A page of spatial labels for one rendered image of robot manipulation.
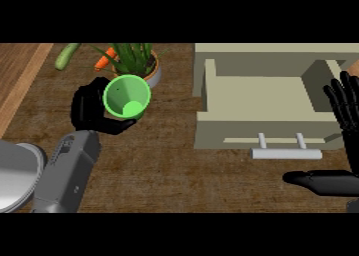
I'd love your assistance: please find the green cucumber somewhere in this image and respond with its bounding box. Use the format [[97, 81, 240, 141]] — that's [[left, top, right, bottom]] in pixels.
[[54, 43, 83, 72]]

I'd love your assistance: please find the white drawer handle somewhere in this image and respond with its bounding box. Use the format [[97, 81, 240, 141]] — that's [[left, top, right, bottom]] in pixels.
[[250, 132, 324, 160]]

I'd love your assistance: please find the green cup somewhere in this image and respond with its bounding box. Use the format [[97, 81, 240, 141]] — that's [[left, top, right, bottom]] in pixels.
[[103, 74, 153, 121]]

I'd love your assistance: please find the orange carrot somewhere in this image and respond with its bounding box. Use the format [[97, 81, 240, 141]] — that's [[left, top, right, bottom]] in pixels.
[[92, 46, 119, 72]]

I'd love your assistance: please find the beige open drawer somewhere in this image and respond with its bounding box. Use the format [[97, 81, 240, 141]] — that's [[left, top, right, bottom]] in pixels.
[[193, 58, 348, 150]]

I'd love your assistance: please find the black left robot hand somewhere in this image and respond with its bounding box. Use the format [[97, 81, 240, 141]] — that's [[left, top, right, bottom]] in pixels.
[[70, 76, 138, 136]]

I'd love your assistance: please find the beige cabinet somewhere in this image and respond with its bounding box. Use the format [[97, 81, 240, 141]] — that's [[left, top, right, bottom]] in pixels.
[[193, 43, 359, 98]]

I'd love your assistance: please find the green potted plant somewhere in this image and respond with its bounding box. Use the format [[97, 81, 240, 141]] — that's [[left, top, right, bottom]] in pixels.
[[88, 43, 170, 89]]

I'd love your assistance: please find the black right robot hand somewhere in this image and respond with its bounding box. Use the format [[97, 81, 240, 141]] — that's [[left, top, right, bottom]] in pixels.
[[281, 70, 359, 198]]

